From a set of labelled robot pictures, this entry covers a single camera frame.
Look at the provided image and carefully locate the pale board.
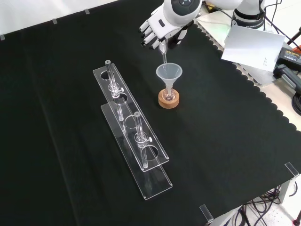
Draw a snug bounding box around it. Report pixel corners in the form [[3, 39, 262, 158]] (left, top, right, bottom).
[[221, 25, 286, 72]]

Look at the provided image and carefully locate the black power adapter yellow label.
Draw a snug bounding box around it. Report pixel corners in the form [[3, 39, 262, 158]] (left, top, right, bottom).
[[274, 46, 301, 73]]

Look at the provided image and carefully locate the black bench cloth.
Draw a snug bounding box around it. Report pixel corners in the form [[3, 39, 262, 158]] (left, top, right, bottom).
[[0, 0, 301, 226]]

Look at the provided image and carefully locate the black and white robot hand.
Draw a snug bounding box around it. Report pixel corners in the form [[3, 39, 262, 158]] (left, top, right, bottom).
[[139, 5, 195, 50]]

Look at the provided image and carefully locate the cork ring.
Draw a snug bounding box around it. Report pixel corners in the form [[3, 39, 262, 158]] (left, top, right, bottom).
[[158, 89, 180, 109]]

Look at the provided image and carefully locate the black hand tool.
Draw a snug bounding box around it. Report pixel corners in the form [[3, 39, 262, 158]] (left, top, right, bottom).
[[272, 64, 301, 95]]

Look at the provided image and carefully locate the black floor cable bundle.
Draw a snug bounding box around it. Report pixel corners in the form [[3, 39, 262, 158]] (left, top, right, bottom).
[[235, 185, 293, 226]]

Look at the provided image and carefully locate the clear glass weighing funnel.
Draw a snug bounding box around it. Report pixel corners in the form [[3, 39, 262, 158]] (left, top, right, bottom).
[[158, 39, 169, 65]]

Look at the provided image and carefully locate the clear acrylic funnel stand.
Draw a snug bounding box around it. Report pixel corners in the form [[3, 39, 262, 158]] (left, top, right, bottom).
[[92, 60, 174, 201]]

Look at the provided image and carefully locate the translucent plastic funnel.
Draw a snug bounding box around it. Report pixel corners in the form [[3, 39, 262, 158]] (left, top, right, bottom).
[[156, 62, 183, 95]]

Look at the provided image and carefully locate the small round-bottom glass flask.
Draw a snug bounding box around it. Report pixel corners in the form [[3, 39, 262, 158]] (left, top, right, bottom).
[[163, 88, 176, 102]]

